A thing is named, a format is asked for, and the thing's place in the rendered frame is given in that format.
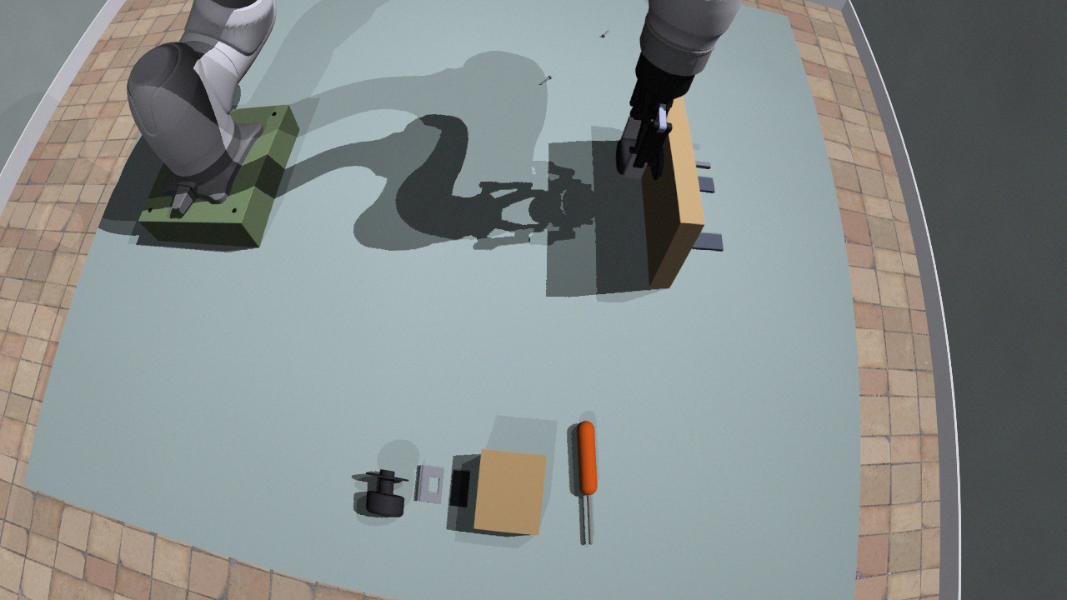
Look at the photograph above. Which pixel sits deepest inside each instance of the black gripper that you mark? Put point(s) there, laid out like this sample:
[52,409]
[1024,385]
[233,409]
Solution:
[657,91]

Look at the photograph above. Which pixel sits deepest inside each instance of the orange-handled screwdriver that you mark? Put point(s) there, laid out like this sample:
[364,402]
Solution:
[587,466]

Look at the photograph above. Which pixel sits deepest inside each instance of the black door knob with metal spindle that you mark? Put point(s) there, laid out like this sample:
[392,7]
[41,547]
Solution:
[622,156]

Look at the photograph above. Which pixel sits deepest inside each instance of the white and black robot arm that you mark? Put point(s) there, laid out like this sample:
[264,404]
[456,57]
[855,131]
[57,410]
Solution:
[181,93]

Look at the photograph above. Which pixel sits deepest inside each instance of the tan wooden door panel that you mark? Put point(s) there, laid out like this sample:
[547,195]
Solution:
[673,210]

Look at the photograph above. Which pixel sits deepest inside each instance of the black rectangular block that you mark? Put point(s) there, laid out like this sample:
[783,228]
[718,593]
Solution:
[459,491]

